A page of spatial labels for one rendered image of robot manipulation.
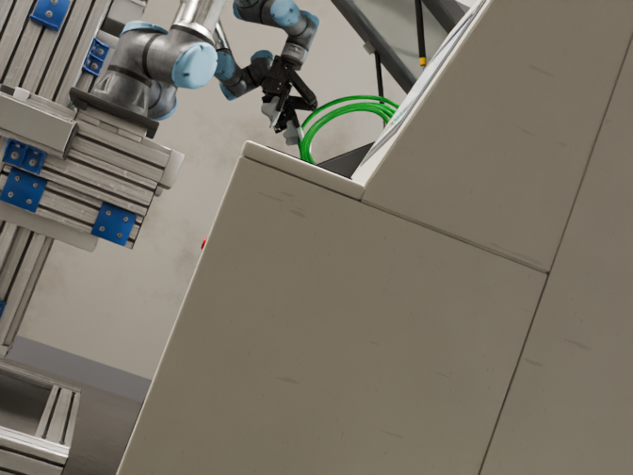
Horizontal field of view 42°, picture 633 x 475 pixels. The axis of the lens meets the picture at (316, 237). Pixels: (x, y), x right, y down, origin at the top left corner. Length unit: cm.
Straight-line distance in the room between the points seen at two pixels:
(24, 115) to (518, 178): 111
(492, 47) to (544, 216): 31
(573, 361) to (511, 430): 16
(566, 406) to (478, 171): 44
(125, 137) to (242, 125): 223
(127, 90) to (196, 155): 215
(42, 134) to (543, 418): 123
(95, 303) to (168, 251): 44
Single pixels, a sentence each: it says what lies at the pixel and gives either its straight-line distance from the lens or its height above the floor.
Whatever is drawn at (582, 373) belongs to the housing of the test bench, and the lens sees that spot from 153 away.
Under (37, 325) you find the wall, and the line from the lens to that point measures 425.
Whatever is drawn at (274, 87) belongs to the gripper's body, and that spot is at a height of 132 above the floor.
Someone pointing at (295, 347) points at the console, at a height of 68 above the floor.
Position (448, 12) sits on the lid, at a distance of 226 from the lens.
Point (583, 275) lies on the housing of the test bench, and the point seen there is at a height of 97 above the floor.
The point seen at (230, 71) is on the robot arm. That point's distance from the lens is 254.
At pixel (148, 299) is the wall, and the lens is 422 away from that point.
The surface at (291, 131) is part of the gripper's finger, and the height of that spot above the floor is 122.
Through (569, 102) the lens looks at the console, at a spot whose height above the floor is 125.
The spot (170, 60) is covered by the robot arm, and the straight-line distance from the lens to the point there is 206.
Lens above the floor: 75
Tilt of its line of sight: 4 degrees up
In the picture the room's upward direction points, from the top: 21 degrees clockwise
